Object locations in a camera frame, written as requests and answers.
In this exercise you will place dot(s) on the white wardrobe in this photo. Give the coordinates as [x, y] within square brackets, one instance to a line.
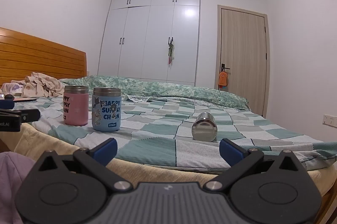
[158, 34]

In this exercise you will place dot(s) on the orange hanging pouch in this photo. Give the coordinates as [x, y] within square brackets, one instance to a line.
[223, 79]

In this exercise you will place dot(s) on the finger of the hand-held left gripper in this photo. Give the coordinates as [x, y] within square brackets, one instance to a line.
[30, 115]
[5, 103]

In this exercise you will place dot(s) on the lilac clothing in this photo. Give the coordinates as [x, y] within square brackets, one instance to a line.
[11, 187]

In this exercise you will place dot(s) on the beige mattress pad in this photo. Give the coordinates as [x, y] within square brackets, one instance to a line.
[163, 174]

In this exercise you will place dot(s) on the wooden bed frame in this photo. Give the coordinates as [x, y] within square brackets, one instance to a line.
[331, 205]

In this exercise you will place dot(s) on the blue cartoon printed cup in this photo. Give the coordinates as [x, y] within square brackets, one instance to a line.
[106, 110]

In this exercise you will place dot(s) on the wooden headboard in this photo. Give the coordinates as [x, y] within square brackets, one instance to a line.
[39, 58]

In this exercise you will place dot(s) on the wall socket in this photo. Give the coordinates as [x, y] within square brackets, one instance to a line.
[330, 120]

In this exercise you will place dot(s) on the green floral quilt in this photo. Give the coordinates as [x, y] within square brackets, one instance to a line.
[171, 89]

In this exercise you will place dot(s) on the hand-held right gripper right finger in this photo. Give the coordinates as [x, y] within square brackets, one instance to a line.
[231, 151]

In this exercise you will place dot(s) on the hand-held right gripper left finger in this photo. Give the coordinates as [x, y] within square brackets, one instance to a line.
[106, 150]

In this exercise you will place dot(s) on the stainless steel cup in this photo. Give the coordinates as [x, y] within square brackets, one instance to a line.
[204, 129]

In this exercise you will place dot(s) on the dark flat phone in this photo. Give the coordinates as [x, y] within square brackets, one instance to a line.
[25, 100]

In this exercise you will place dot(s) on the green checkered bed sheet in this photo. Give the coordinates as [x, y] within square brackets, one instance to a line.
[158, 132]

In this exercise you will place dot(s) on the light wooden door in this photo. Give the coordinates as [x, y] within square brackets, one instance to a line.
[243, 55]

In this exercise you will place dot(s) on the purple floral cloth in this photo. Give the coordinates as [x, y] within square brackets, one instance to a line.
[10, 87]

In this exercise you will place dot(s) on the pink printed cup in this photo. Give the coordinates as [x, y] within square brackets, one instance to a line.
[76, 108]

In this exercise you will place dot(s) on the cream patterned clothes pile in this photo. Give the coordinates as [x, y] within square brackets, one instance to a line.
[42, 85]

